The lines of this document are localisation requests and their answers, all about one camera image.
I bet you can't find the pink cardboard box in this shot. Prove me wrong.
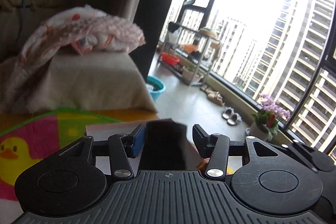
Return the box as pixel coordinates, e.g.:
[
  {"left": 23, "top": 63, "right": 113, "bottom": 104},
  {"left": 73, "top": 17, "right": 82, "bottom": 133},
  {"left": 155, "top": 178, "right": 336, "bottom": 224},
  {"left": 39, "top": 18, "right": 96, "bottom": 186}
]
[{"left": 85, "top": 120, "right": 203, "bottom": 174}]

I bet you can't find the grey slippers pair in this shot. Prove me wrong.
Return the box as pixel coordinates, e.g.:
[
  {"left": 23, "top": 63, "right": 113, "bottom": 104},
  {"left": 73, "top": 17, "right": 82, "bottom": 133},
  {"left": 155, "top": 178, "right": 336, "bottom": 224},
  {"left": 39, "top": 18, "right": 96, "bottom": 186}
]
[{"left": 222, "top": 107, "right": 242, "bottom": 126}]

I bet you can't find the potted pink orchid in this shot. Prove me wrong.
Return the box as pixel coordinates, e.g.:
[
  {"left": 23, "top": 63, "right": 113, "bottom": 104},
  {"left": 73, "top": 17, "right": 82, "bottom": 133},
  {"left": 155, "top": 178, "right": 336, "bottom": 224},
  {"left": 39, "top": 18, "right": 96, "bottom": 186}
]
[{"left": 245, "top": 94, "right": 290, "bottom": 141}]

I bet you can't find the teal plastic basin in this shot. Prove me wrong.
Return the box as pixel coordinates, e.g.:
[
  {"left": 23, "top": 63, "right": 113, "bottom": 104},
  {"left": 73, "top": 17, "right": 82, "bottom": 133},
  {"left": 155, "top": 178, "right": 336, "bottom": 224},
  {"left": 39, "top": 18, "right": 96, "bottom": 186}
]
[{"left": 146, "top": 76, "right": 166, "bottom": 102}]

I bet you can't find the beige sofa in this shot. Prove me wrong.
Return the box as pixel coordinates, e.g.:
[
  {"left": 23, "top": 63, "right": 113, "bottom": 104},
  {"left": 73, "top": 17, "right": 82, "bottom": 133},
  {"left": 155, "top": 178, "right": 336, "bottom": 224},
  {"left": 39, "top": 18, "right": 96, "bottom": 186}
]
[{"left": 0, "top": 0, "right": 158, "bottom": 114}]

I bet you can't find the red plastic basin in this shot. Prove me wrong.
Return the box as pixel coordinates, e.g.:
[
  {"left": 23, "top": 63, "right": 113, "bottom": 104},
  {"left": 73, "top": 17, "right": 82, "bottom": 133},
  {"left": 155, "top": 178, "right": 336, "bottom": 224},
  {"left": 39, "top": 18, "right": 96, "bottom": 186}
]
[{"left": 161, "top": 52, "right": 179, "bottom": 67}]

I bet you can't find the metal storage rack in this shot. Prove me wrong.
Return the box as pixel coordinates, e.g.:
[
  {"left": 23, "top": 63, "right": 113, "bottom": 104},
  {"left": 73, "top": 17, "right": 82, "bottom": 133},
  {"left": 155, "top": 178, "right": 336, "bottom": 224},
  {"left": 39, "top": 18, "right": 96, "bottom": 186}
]
[{"left": 158, "top": 22, "right": 222, "bottom": 86}]

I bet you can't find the colourful cartoon play mat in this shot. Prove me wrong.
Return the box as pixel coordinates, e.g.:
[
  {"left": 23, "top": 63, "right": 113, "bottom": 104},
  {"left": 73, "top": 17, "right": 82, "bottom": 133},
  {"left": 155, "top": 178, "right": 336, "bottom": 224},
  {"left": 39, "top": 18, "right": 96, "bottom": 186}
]
[{"left": 0, "top": 107, "right": 237, "bottom": 224}]

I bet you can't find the floral pink blanket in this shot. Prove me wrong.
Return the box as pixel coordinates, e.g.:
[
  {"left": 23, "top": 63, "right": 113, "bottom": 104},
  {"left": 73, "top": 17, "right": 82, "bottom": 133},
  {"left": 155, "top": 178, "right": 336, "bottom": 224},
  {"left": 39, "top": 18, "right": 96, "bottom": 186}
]
[{"left": 1, "top": 5, "right": 146, "bottom": 111}]

